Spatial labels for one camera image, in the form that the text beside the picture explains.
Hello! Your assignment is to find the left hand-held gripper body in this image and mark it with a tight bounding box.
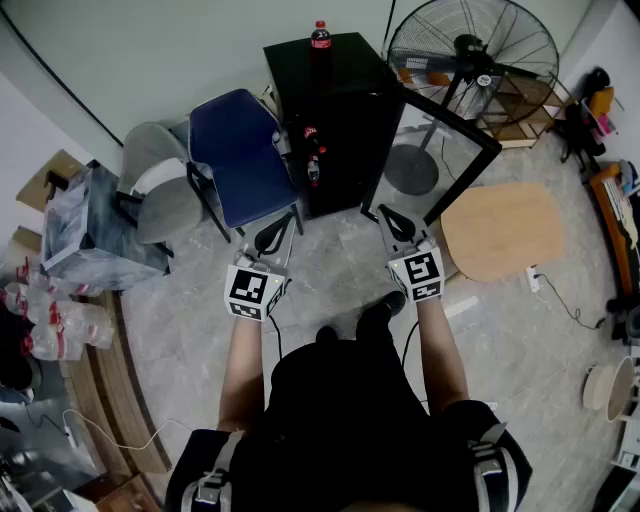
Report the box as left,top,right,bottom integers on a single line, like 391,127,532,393
223,244,292,322

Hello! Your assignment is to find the grey chair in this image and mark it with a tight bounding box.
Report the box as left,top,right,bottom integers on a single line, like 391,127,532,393
117,122,206,259

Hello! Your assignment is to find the light wooden wall shelf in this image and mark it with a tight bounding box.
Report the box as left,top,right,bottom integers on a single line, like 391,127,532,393
14,148,89,214

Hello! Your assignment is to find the black floor cable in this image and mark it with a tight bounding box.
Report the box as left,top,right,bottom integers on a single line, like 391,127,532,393
537,272,609,331

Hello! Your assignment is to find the grey backpack strap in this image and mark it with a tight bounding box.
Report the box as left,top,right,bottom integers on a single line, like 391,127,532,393
180,429,246,512
467,422,526,512

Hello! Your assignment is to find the black bag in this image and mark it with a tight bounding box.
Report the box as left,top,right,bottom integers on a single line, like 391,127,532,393
0,299,41,391

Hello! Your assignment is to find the person's right forearm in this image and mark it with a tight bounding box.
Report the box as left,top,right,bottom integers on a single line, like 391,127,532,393
414,297,471,416

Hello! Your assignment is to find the light wooden table top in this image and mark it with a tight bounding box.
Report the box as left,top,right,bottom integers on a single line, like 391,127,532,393
439,182,566,284

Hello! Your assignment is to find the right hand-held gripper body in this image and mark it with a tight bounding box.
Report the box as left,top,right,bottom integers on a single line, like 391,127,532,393
387,237,446,304

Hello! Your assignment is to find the person's black clothed body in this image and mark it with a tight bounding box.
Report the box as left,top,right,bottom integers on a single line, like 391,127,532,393
164,292,534,512

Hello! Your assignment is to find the brown wooden stool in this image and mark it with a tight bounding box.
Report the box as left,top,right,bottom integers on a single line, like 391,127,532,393
84,472,161,512

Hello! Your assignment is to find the round wooden bowl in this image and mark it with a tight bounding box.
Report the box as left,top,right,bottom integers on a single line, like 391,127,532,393
605,355,640,424

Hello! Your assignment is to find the stack of wooden boards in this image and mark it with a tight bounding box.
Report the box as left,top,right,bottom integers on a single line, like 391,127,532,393
59,289,174,476

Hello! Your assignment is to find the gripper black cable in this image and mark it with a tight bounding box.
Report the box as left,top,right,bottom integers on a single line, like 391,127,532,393
401,319,420,366
268,313,285,361

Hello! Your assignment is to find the pack of clear plastic bottles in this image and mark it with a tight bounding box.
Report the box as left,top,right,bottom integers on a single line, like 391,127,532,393
0,259,116,361

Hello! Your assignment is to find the yellow bag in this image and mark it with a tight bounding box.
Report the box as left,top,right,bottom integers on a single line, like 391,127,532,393
588,87,615,119

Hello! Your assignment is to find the black office chair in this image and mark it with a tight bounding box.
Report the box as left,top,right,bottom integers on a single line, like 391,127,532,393
552,67,614,174

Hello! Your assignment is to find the black fridge door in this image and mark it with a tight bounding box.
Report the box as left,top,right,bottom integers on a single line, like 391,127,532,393
360,87,503,226

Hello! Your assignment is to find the wooden shelf rack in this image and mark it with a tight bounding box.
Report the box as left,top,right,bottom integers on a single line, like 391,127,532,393
479,74,566,150

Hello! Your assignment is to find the person's left forearm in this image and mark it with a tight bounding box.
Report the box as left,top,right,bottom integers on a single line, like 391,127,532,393
217,314,266,434

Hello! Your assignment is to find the blue chair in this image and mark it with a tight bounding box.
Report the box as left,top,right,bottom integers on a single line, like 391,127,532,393
186,88,305,244

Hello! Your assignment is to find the person's right black shoe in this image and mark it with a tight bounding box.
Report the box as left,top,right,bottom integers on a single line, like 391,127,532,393
382,290,407,317

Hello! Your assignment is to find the cola bottle with red cap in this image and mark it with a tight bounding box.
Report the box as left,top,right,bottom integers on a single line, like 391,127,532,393
308,19,333,91

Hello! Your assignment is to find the black standing fan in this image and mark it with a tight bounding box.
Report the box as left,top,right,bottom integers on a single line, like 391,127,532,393
382,0,560,196

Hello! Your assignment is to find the round flat wooden disc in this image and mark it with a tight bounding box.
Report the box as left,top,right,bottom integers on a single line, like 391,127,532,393
582,363,619,412

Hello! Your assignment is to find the clear plastic storage box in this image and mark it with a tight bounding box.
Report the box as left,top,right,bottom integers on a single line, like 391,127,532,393
397,57,451,89

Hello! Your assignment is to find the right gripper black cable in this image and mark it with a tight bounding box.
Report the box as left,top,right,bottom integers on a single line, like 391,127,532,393
401,319,420,366

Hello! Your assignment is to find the orange wooden bench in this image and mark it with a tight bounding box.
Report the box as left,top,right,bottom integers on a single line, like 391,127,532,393
588,162,640,296

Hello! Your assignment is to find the white cable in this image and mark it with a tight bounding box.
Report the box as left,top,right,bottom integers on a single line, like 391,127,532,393
62,408,194,451

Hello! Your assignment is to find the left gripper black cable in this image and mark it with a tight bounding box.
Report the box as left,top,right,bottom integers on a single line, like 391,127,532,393
268,313,285,361

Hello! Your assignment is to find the black mini fridge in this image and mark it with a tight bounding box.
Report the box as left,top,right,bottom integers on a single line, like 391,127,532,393
263,32,406,221

